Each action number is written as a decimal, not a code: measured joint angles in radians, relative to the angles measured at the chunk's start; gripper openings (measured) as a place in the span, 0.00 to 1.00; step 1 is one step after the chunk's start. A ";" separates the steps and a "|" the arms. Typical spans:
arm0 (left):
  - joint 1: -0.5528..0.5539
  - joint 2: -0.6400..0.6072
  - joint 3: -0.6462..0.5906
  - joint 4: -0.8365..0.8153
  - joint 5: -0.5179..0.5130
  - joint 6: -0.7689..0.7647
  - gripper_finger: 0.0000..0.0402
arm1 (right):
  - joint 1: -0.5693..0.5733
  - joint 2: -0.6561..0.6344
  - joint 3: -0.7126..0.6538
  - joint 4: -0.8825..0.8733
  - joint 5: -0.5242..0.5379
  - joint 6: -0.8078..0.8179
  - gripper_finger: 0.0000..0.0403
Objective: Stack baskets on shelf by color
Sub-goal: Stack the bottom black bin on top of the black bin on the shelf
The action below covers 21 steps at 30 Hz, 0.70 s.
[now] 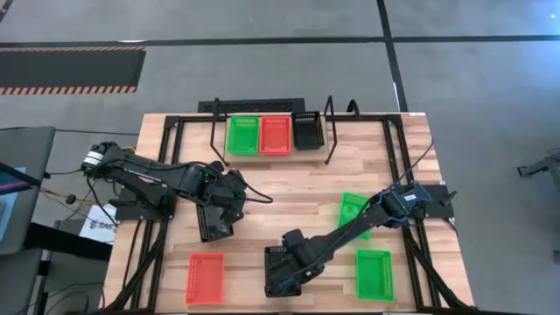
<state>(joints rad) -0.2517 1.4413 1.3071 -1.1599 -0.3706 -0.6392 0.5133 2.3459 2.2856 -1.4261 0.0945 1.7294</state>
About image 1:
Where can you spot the red-orange plastic slotted basket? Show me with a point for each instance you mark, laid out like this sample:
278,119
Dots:
205,280
275,135

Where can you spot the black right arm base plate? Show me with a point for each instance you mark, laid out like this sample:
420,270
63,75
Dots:
442,205

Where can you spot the green plastic slotted basket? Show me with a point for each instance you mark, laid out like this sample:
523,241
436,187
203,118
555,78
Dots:
374,275
243,135
350,210

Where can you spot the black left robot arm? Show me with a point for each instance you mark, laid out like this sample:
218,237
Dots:
144,168

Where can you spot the wooden shelf with black frame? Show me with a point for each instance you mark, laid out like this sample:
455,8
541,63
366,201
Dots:
306,156

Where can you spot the black curved table clamp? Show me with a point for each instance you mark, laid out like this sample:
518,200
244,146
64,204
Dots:
352,101

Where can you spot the grey cart table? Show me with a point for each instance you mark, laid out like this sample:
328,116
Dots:
26,149

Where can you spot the white printed paper sheet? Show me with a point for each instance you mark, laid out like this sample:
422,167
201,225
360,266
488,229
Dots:
98,227

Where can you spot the black perforated metal panel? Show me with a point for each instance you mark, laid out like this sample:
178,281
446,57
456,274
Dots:
262,106

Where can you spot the black mat with hazard stripes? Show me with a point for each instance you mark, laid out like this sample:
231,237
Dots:
65,67

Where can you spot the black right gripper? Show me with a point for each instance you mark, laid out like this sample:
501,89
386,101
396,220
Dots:
304,258

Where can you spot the black plastic slotted basket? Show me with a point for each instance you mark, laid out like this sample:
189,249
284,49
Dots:
307,133
272,262
212,229

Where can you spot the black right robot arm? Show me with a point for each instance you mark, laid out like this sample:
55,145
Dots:
363,219

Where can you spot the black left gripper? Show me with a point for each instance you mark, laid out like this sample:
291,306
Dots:
227,192

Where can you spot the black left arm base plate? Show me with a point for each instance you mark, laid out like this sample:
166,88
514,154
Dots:
127,212

